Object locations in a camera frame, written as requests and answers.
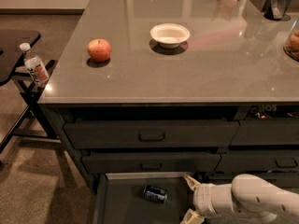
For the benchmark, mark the dark top right drawer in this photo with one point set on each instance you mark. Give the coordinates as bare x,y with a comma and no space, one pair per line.
264,132

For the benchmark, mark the open dark bottom drawer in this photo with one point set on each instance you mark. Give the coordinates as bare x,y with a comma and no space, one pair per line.
120,199

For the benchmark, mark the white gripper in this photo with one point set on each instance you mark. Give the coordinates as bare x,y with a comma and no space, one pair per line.
202,198

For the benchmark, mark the glass jar with snacks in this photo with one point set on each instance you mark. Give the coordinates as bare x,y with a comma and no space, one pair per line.
291,46

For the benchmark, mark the blue pepsi can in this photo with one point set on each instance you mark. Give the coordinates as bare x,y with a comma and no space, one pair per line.
155,194

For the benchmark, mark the dark middle left drawer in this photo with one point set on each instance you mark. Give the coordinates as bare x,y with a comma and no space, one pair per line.
101,163

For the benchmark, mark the black side table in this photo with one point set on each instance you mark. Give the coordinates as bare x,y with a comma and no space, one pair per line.
32,122

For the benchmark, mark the dark bottom right drawer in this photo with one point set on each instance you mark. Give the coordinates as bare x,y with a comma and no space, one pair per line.
282,180

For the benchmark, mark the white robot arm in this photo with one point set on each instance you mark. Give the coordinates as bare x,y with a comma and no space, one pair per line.
246,197

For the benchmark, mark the dark top left drawer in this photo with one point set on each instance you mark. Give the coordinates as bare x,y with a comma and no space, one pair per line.
151,133

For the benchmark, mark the dark middle right drawer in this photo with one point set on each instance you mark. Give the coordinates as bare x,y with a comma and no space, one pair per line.
259,161

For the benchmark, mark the grey counter cabinet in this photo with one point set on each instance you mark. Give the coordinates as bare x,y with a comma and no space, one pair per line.
232,67

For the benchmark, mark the red apple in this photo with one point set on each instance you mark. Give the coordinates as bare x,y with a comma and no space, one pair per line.
99,50

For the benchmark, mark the clear plastic water bottle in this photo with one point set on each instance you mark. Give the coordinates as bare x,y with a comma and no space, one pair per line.
34,65

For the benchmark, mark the white paper bowl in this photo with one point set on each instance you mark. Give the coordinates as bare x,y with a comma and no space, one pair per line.
169,35

